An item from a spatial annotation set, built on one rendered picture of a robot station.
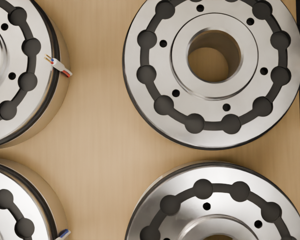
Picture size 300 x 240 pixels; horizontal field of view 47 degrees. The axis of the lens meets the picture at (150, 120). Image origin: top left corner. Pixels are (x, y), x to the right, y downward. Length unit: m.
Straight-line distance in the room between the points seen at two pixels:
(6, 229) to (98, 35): 0.13
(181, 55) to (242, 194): 0.08
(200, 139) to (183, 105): 0.02
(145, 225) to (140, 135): 0.06
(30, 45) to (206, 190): 0.13
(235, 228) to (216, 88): 0.07
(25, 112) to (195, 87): 0.10
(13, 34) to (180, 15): 0.10
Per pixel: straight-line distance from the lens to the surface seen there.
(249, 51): 0.20
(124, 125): 0.22
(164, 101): 0.19
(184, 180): 0.19
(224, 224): 0.19
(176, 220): 0.19
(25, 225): 0.21
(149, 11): 0.20
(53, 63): 0.19
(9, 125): 0.21
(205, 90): 0.19
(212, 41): 0.22
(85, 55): 0.23
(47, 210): 0.21
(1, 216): 0.21
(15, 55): 0.21
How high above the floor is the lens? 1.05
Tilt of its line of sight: 86 degrees down
